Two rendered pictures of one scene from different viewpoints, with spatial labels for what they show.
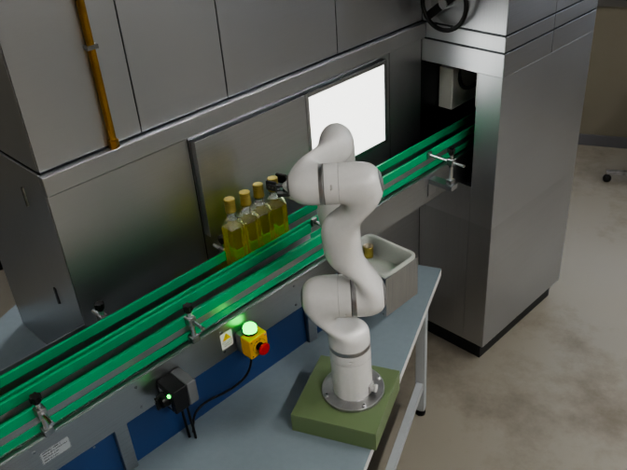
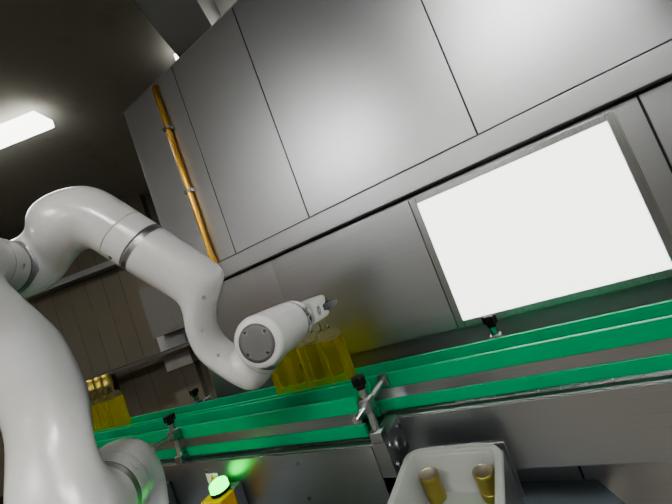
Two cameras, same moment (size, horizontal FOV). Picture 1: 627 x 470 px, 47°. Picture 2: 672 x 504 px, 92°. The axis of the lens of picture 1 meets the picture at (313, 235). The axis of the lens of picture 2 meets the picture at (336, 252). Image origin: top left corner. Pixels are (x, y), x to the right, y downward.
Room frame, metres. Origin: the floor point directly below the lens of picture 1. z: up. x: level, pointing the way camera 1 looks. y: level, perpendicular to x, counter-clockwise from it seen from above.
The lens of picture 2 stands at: (1.83, -0.69, 1.37)
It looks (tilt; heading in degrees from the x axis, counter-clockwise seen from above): 4 degrees up; 69
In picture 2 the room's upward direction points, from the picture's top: 20 degrees counter-clockwise
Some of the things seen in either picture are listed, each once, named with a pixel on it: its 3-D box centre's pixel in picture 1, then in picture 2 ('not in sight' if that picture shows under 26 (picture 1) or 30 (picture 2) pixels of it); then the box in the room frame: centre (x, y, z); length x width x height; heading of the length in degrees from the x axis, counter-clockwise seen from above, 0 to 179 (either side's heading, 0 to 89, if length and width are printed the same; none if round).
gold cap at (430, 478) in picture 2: not in sight; (433, 485); (2.06, -0.12, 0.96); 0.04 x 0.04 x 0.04
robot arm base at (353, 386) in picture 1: (351, 366); not in sight; (1.59, -0.08, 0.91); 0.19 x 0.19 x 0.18
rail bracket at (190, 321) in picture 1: (196, 326); (168, 444); (1.59, 0.35, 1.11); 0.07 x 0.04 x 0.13; 43
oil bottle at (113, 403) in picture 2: not in sight; (115, 409); (1.34, 0.88, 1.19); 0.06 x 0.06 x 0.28; 43
